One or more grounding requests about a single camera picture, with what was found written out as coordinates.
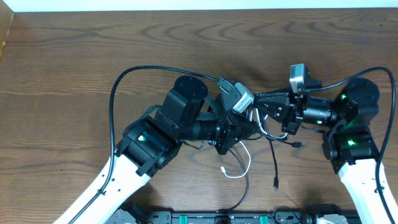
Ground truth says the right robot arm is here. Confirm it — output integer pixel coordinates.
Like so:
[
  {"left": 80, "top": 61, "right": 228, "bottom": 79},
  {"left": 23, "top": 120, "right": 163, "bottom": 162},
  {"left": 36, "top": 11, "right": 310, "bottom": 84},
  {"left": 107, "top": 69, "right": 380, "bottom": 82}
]
[{"left": 254, "top": 75, "right": 397, "bottom": 223}]

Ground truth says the black white braided cable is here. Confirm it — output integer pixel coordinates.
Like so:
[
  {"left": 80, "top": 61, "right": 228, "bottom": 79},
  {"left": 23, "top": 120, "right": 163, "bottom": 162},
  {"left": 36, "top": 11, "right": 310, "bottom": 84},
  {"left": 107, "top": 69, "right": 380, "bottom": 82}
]
[{"left": 216, "top": 148, "right": 250, "bottom": 213}]

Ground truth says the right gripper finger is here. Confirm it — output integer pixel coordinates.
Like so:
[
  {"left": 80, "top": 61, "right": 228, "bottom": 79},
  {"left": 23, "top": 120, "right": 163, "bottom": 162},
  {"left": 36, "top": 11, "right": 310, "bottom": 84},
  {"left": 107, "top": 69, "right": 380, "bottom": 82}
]
[
  {"left": 254, "top": 88, "right": 290, "bottom": 97},
  {"left": 254, "top": 93, "right": 292, "bottom": 123}
]

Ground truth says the white USB cable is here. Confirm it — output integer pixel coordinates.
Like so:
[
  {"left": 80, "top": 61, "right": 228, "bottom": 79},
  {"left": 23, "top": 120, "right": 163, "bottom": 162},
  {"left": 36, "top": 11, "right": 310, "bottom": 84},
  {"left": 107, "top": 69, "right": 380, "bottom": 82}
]
[{"left": 220, "top": 108, "right": 289, "bottom": 179}]

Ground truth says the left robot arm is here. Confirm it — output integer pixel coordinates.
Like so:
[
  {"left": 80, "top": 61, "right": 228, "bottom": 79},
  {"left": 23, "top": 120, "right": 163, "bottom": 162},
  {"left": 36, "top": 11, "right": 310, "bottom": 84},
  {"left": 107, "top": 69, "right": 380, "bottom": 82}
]
[{"left": 56, "top": 75, "right": 257, "bottom": 223}]

